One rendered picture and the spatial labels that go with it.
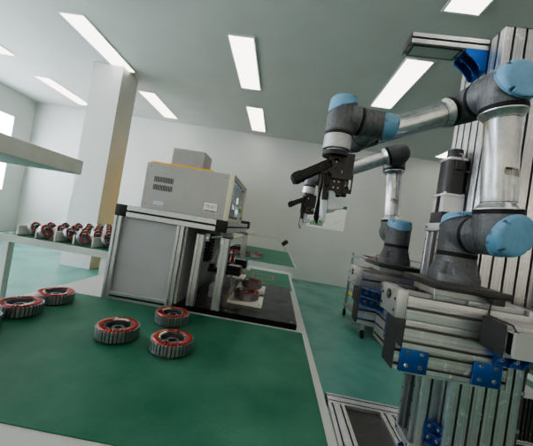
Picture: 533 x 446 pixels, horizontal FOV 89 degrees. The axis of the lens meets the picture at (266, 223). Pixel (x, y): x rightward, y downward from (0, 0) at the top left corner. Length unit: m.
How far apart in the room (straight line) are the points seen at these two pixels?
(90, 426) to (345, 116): 0.83
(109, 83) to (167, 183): 4.33
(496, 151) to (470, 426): 1.00
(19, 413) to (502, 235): 1.09
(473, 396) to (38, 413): 1.32
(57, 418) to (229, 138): 6.67
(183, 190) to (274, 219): 5.41
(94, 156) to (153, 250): 4.20
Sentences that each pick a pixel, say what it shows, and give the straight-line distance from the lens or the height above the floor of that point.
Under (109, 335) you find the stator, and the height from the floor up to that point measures 0.77.
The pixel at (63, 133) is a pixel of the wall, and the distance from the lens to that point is 8.80.
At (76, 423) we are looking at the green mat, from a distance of 0.64.
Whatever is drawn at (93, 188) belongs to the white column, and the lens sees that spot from 5.17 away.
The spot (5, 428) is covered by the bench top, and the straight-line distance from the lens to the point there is 0.66.
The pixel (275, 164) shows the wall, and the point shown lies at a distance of 6.75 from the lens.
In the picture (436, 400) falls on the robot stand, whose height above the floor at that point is 0.55.
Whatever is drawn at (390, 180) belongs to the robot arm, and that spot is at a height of 1.48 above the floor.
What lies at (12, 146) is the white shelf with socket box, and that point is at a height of 1.19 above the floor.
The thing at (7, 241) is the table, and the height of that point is 0.70.
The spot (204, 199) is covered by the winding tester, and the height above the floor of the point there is 1.19.
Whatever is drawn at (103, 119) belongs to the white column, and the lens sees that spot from 5.34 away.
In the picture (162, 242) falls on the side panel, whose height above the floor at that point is 0.99.
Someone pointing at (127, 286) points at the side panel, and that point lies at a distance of 1.21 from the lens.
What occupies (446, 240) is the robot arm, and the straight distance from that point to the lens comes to 1.07.
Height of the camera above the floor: 1.12
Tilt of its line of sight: 1 degrees up
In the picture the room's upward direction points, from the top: 9 degrees clockwise
